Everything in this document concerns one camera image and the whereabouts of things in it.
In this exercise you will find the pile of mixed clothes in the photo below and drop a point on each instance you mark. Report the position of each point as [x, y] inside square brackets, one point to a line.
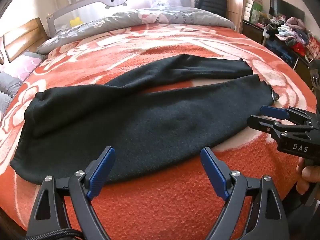
[290, 30]

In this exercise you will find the yellow toy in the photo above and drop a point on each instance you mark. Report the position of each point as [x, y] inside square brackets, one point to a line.
[76, 22]

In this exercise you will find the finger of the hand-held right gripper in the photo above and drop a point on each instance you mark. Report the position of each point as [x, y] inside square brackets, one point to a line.
[261, 123]
[272, 111]

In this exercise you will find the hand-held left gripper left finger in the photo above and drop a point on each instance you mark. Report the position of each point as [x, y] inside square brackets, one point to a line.
[106, 160]

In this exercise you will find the white pillow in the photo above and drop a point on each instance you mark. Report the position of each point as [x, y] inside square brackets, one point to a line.
[167, 2]

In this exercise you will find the black flat monitor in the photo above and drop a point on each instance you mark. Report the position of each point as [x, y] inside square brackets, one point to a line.
[287, 7]

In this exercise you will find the person's right hand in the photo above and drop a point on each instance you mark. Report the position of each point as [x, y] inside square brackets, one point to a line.
[303, 177]

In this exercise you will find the red patterned cloth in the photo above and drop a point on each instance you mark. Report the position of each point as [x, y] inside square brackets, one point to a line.
[313, 46]

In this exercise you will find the orange floral blanket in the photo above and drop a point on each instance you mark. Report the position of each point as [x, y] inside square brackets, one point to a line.
[175, 205]

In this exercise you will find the grey bed guard rail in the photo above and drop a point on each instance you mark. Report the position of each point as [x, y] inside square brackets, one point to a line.
[87, 7]

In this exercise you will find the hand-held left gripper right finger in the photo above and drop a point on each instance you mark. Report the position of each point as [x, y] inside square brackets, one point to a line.
[210, 162]

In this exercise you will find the black puffer jacket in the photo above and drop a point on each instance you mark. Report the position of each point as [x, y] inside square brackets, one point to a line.
[212, 0]

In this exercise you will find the pink patterned pillow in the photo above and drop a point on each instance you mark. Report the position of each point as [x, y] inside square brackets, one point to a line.
[20, 65]

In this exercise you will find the black pants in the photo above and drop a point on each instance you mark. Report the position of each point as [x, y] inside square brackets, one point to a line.
[150, 130]

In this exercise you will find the wooden headboard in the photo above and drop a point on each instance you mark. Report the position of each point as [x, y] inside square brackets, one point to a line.
[22, 37]

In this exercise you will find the dark low cabinet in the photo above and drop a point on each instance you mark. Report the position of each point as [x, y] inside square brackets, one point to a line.
[282, 52]

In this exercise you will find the grey floral quilt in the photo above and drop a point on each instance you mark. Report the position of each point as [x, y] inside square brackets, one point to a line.
[125, 20]

